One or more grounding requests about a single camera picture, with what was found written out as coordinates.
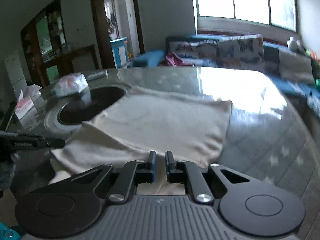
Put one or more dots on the panda plush toy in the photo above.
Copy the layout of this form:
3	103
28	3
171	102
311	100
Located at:
293	42

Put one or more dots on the large butterfly print pillow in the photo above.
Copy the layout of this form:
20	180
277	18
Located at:
240	52

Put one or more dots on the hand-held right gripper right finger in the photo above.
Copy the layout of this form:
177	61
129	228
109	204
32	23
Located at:
170	166

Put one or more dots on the blue sofa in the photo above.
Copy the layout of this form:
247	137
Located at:
147	58

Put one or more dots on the cream garment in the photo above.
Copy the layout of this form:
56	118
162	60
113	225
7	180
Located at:
162	125

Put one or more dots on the light blue cabinet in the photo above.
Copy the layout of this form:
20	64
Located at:
119	52

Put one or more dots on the white plastic bag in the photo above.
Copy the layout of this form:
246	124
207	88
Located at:
71	85

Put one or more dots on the hanging clothes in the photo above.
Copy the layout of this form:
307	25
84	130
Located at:
112	22

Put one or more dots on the long butterfly print pillow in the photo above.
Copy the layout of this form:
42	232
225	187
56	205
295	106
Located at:
195	50

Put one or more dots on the black round table recess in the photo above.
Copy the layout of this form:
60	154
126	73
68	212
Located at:
85	107

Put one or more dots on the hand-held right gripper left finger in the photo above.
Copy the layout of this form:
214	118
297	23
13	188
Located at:
151	166

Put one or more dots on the small grey bar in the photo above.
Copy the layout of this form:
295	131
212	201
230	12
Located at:
97	75

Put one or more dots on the grey cushion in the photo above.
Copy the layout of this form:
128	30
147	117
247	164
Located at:
295	65

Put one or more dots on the dark wooden cabinet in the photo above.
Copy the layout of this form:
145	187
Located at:
80	60

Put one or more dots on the dark wooden door frame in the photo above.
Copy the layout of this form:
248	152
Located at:
98	30

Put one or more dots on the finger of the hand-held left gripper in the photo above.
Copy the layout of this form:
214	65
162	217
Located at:
37	143

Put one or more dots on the teal plastic object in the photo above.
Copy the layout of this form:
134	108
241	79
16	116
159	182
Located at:
7	230

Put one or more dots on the colourful plush toy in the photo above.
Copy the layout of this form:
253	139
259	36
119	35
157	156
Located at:
311	55

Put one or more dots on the white refrigerator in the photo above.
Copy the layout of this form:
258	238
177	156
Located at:
15	72

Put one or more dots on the pink cloth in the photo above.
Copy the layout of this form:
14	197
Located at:
173	60

